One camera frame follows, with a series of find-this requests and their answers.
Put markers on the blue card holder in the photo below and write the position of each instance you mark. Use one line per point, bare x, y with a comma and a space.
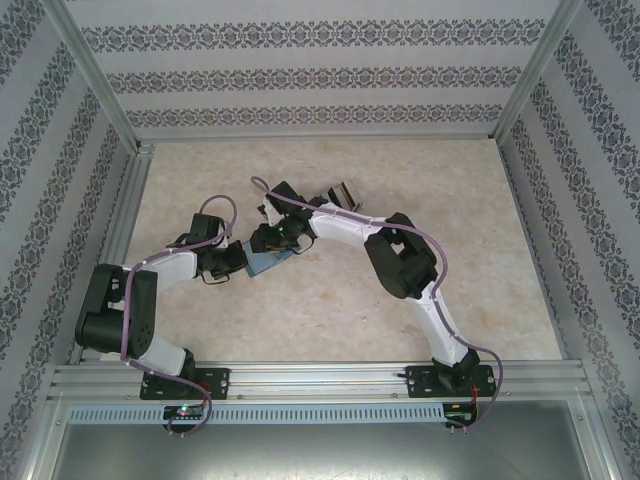
265, 265

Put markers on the stack of credit cards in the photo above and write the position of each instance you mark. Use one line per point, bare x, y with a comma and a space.
345, 195

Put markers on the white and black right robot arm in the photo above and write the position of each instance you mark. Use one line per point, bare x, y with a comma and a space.
340, 227

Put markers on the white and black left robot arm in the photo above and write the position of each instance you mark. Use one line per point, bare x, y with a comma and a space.
165, 265

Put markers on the grey metal sheet panel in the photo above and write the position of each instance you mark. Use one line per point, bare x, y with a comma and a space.
320, 452

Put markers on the aluminium back frame bar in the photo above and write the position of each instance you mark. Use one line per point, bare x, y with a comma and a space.
315, 138

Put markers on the aluminium side rail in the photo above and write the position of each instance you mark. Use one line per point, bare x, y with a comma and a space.
535, 255
117, 220

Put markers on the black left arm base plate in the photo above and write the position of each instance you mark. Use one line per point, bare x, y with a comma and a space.
215, 382

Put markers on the aluminium mounting rail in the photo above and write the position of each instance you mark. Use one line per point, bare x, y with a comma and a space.
320, 380

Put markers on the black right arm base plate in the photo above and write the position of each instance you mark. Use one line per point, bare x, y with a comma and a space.
420, 382

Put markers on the aluminium frame post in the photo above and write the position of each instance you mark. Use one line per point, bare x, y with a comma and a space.
95, 75
535, 75

